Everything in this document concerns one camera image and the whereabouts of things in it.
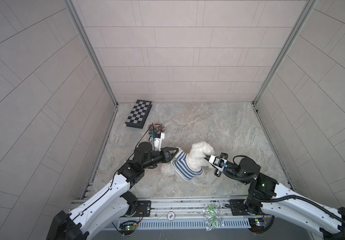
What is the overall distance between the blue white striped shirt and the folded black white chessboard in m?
0.42

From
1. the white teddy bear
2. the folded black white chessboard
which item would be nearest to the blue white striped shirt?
the white teddy bear

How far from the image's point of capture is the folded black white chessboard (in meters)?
1.03

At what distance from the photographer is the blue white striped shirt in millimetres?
678
